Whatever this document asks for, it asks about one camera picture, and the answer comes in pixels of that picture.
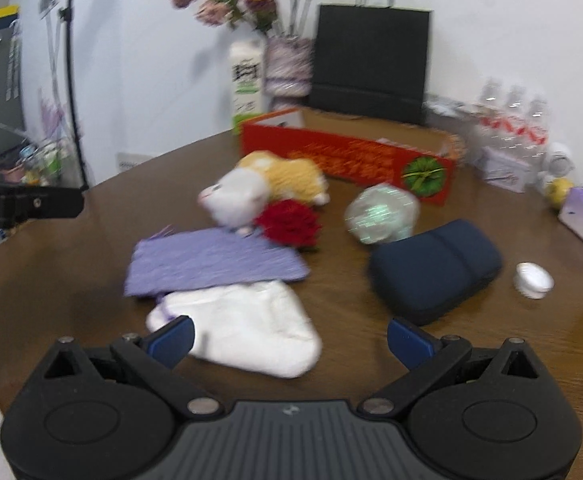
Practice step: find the black stand pole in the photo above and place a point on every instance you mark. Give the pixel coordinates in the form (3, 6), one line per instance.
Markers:
(73, 85)

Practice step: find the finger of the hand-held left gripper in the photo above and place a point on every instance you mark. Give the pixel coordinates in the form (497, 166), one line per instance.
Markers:
(41, 203)

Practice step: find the purple white vase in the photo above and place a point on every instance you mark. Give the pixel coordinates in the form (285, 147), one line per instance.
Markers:
(289, 65)

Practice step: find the small printed tin box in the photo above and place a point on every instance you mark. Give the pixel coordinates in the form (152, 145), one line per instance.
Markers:
(504, 167)

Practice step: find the black paper bag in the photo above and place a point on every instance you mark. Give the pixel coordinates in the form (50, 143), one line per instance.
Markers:
(371, 50)

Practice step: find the navy blue case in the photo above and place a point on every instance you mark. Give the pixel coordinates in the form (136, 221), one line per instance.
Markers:
(431, 270)

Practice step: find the purple cloth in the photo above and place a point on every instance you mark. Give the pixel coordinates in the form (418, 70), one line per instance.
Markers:
(211, 260)

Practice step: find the orange white plush toy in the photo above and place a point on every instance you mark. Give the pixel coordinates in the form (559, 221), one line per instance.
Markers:
(281, 175)

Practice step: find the pile of small items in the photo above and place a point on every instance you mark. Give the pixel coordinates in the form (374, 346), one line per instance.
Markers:
(36, 162)

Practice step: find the iridescent plastic bag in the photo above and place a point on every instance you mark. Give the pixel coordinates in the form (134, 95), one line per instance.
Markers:
(379, 215)

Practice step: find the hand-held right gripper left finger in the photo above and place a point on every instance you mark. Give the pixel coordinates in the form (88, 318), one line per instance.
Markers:
(174, 342)

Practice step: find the white wall socket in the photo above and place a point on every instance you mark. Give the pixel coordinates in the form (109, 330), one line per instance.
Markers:
(132, 161)

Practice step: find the white sock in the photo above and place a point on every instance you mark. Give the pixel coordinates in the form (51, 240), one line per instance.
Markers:
(251, 325)

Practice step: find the green yellow apple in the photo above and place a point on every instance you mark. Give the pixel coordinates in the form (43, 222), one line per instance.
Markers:
(559, 192)

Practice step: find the small white fan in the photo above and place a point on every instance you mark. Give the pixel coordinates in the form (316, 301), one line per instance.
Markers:
(559, 160)

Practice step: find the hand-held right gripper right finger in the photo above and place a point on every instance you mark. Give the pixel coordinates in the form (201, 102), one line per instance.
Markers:
(411, 342)

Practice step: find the red rose flower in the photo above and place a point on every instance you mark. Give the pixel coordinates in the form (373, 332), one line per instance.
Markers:
(289, 225)

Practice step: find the red cardboard box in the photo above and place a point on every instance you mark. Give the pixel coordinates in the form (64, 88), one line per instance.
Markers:
(346, 157)

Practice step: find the white green milk carton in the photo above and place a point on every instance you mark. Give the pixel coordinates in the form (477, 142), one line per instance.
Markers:
(246, 80)

